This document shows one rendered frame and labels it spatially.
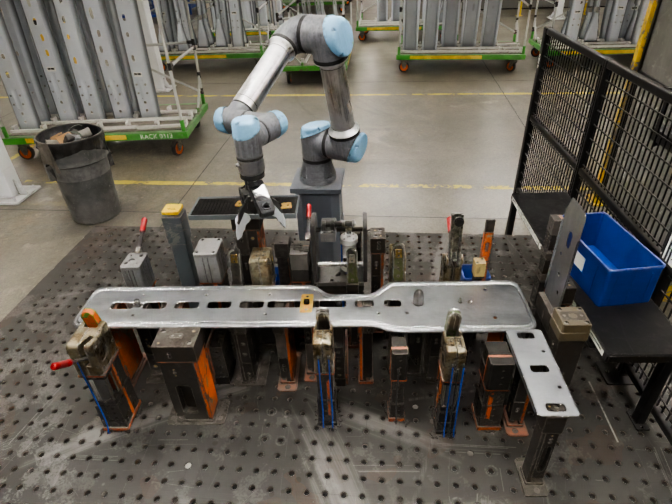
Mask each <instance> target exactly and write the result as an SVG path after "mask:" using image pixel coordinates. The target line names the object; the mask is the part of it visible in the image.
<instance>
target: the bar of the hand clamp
mask: <svg viewBox="0 0 672 504"><path fill-rule="evenodd" d="M463 224H464V214H463V213H462V212H458V213H451V221H450V234H449V247H448V256H449V263H448V265H449V266H451V258H452V252H457V260H456V263H457V265H458V266H459V265H460V257H461V245H462V234H463Z"/></svg>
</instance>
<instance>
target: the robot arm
mask: <svg viewBox="0 0 672 504"><path fill-rule="evenodd" d="M352 42H353V32H352V28H351V26H350V24H349V22H348V21H347V20H346V19H345V18H344V17H342V16H335V15H312V14H299V15H296V16H294V17H292V18H290V19H288V20H287V21H286V22H284V23H283V24H282V25H281V26H280V27H279V28H278V29H277V30H276V31H275V32H274V33H273V35H272V36H271V38H270V39H269V41H268V46H269V47H268V48H267V50H266V51H265V53H264V54H263V56H262V57H261V59H260V60H259V62H258V63H257V65H256V66H255V68H254V69H253V71H252V72H251V74H250V75H249V77H248V78H247V79H246V81H245V82H244V84H243V85H242V87H241V88H240V90H239V91H238V93H237V94H236V96H235V97H234V99H233V100H232V102H231V103H230V105H229V106H228V107H226V106H225V107H220V108H218V109H217V110H216V111H215V113H214V117H213V121H214V125H215V127H216V129H217V130H219V131H221V132H223V133H227V134H232V137H233V141H234V147H235V153H236V159H237V163H236V164H235V166H236V167H238V171H239V174H240V178H241V179H242V180H244V183H245V185H244V186H243V187H238V189H239V195H240V201H241V204H242V205H241V206H240V208H239V210H238V215H237V216H236V218H235V223H236V237H237V240H240V238H241V237H242V236H243V232H244V230H245V226H246V224H247V223H249V221H250V219H251V218H250V216H249V215H248V212H251V213H254V214H256V213H257V212H258V214H259V216H260V217H261V218H264V217H268V216H275V217H276V219H277V220H278V221H279V222H280V224H281V225H282V226H283V227H284V228H285V227H286V221H285V218H284V215H283V212H282V209H281V207H280V204H279V203H278V202H277V201H276V199H274V198H272V197H271V195H270V194H269V193H268V191H267V189H266V186H265V184H264V182H263V180H260V179H262V178H264V176H265V163H264V156H263V148H262V146H264V145H266V144H268V143H270V142H271V141H273V140H275V139H277V138H279V137H281V135H283V134H284V133H285V132H286V131H287V129H288V121H287V118H286V116H285V115H284V114H283V113H282V112H280V111H278V110H273V111H269V112H267V113H260V112H256V111H257V109H258V108H259V106H260V105H261V103H262V102H263V100H264V99H265V97H266V95H267V94H268V92H269V91H270V89H271V88H272V86H273V85H274V83H275V81H276V80H277V78H278V77H279V75H280V74H281V72H282V71H283V69H284V67H285V66H286V64H287V63H288V62H290V61H292V60H293V59H294V58H295V56H296V55H298V54H300V53H307V54H312V56H313V61H314V64H315V65H316V66H318V67H320V72H321V77H322V82H323V87H324V92H325V97H326V102H327V107H328V112H329V117H330V121H331V125H330V123H329V122H328V121H314V122H310V123H307V124H305V125H303V126H302V128H301V137H300V138H301V145H302V158H303V163H302V167H301V171H300V181H301V182H302V183H303V184H305V185H308V186H325V185H328V184H331V183H333V182H334V181H335V180H336V178H337V176H336V170H335V168H334V165H333V163H332V159H336V160H341V161H346V162H348V163H349V162H352V163H357V162H359V161H360V160H361V159H362V157H363V156H364V153H365V151H366V147H367V141H368V139H367V135H366V134H365V133H364V132H360V128H359V124H358V123H357V122H355V121H354V116H353V110H352V104H351V97H350V91H349V85H348V78H347V72H346V66H345V61H346V60H347V59H348V55H349V54H350V52H351V50H352V47H353V44H352ZM243 188H244V189H243ZM241 198H242V199H241Z"/></svg>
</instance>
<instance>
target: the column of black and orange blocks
mask: <svg viewBox="0 0 672 504"><path fill-rule="evenodd" d="M561 219H564V217H563V216H562V215H557V214H554V215H550V217H549V221H548V225H547V232H546V236H545V240H544V246H541V249H540V251H541V257H540V261H539V265H538V268H537V272H536V273H537V276H535V280H534V284H533V288H532V292H531V296H530V300H531V301H529V303H528V305H529V307H530V309H531V311H532V314H533V316H534V315H535V311H536V309H535V304H536V300H537V296H538V292H544V290H545V287H544V284H545V281H546V277H547V273H548V269H549V265H550V261H551V258H552V254H553V250H554V246H555V242H556V239H557V235H558V231H559V227H560V223H561Z"/></svg>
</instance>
